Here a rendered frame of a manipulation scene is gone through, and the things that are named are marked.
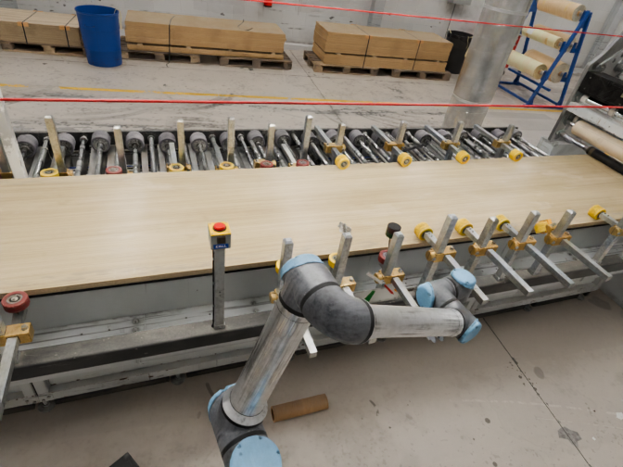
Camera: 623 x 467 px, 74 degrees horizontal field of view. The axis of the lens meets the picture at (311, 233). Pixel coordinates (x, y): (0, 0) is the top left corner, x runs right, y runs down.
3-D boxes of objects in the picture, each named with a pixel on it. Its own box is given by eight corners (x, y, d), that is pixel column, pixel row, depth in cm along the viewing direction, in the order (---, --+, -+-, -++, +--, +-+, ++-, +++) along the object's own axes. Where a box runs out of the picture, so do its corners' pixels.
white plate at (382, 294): (398, 299, 202) (403, 284, 196) (349, 308, 193) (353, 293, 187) (397, 298, 202) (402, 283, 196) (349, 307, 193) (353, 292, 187)
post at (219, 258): (225, 328, 174) (226, 246, 146) (213, 330, 172) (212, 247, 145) (223, 320, 177) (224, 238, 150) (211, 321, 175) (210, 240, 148)
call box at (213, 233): (231, 249, 146) (231, 233, 142) (210, 252, 144) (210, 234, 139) (227, 237, 151) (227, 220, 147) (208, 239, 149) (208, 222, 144)
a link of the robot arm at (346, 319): (341, 321, 88) (492, 322, 132) (315, 281, 97) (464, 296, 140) (315, 357, 93) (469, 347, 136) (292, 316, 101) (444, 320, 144)
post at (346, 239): (333, 315, 194) (353, 235, 165) (325, 316, 193) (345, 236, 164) (330, 309, 197) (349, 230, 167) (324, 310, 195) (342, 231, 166)
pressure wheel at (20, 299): (5, 321, 151) (-6, 299, 144) (27, 307, 157) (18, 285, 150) (19, 331, 148) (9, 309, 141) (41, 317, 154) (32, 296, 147)
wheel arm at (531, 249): (572, 287, 191) (576, 282, 189) (566, 288, 190) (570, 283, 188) (502, 223, 227) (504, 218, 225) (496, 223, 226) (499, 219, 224)
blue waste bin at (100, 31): (125, 69, 592) (118, 14, 548) (81, 67, 576) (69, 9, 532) (129, 57, 635) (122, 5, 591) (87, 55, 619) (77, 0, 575)
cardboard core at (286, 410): (329, 403, 220) (275, 417, 210) (326, 411, 225) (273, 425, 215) (324, 390, 226) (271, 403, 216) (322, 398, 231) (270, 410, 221)
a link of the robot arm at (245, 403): (214, 464, 128) (309, 286, 95) (199, 414, 140) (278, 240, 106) (257, 452, 138) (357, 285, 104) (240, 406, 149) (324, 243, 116)
